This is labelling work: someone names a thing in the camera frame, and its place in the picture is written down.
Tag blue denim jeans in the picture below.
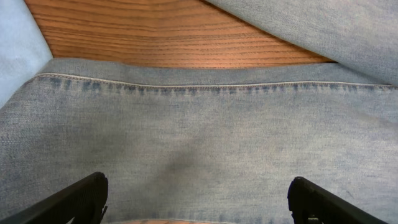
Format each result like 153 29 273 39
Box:
1 1 397 223

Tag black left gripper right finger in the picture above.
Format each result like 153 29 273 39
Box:
287 177 386 224

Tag light blue printed t-shirt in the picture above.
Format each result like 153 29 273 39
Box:
1 0 53 106

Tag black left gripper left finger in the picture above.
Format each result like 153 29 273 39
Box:
1 172 108 224

